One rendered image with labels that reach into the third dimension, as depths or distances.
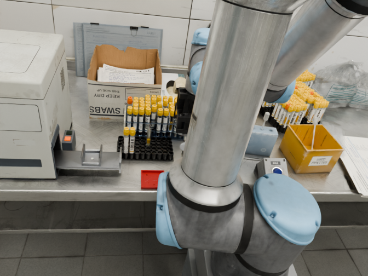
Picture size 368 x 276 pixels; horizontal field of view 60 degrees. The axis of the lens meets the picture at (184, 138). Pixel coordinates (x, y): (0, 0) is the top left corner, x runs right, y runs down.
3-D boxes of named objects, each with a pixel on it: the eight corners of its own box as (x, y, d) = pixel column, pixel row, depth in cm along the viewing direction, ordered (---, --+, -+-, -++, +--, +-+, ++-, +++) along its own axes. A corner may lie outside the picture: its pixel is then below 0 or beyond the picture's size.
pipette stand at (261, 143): (240, 158, 103) (247, 134, 97) (237, 144, 109) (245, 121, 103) (269, 161, 104) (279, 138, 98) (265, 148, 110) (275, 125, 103)
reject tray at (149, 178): (141, 189, 87) (141, 187, 87) (141, 171, 92) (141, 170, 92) (165, 189, 88) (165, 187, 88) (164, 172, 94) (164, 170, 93)
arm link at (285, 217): (303, 277, 54) (342, 234, 45) (226, 269, 53) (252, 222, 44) (287, 218, 63) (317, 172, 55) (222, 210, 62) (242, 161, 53)
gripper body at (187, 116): (172, 119, 91) (178, 81, 84) (201, 120, 93) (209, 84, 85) (175, 136, 85) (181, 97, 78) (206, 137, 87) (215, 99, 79)
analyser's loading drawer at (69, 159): (42, 171, 85) (40, 157, 82) (48, 155, 90) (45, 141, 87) (120, 173, 88) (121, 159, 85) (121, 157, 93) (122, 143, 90)
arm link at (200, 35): (193, 36, 68) (193, 23, 75) (185, 81, 75) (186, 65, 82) (229, 41, 69) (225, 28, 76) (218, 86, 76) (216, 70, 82)
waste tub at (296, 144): (295, 174, 101) (306, 150, 95) (277, 147, 111) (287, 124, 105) (331, 172, 104) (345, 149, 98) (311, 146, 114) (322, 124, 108)
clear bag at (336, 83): (315, 111, 135) (333, 71, 123) (291, 90, 147) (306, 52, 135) (359, 106, 144) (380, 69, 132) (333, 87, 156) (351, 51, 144)
